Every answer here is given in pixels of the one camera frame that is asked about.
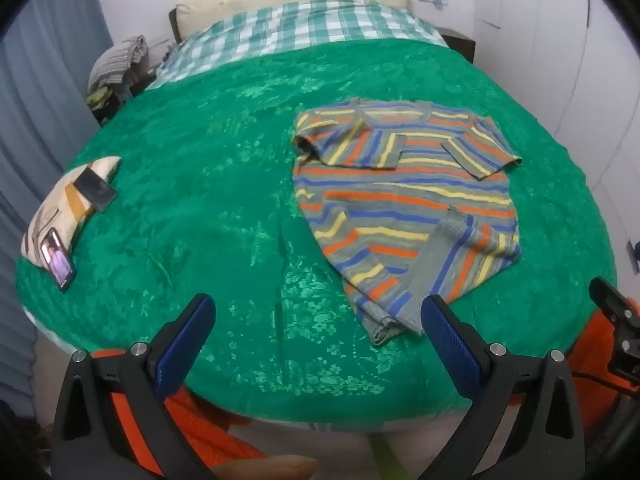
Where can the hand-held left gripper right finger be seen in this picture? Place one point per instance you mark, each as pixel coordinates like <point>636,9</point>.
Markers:
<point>452,345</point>

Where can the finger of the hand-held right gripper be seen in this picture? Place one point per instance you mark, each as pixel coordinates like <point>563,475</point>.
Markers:
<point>610,300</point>

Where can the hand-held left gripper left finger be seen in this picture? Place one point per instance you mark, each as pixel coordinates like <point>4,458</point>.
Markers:
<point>185,345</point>

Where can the striped knit sweater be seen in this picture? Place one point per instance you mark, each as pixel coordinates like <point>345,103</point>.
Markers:
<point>400,200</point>

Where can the orange shaggy rug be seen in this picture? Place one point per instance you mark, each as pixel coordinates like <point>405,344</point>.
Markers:
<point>200,425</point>

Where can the lit screen smartphone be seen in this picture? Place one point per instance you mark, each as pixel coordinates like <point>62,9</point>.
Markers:
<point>57,260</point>

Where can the green floral blanket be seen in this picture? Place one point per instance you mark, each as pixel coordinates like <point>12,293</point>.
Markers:
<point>200,185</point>

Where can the dark screen smartphone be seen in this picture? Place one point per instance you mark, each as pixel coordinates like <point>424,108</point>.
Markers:
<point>95,190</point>

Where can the cream patterned pillow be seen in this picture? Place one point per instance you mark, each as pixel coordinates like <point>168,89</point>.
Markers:
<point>50,210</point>

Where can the white wardrobe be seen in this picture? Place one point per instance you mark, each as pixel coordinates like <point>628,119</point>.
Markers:
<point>550,60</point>

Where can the dark bedside table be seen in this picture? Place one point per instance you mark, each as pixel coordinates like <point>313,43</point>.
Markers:
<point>120,102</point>

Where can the yellow green cloth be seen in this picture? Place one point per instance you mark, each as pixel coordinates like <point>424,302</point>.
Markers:
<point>97,97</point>

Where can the blue curtain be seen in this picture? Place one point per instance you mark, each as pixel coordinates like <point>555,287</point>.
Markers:
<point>40,110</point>

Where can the grey striped cloth pile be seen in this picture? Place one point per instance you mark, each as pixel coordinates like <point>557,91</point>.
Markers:
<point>117,60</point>

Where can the green checkered bed sheet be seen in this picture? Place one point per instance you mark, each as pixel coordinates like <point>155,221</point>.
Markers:
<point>300,30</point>

